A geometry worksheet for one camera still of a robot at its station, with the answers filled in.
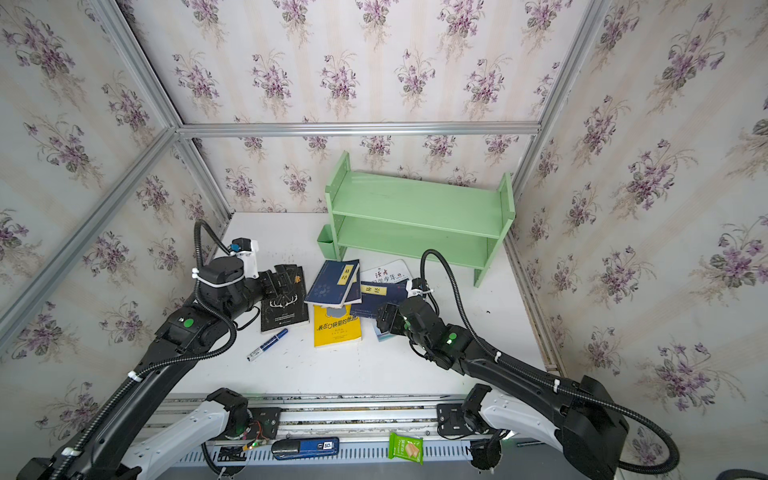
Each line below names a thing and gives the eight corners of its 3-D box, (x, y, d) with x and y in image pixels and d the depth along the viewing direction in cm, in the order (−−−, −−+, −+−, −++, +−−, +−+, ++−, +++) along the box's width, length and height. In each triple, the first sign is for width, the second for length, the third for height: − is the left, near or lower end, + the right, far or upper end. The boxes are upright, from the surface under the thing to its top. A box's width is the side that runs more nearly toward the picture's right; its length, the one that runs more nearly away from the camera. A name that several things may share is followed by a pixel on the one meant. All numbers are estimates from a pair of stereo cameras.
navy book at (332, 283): (307, 303, 95) (305, 298, 92) (330, 258, 106) (329, 253, 104) (338, 312, 93) (337, 307, 90) (358, 265, 105) (358, 260, 102)
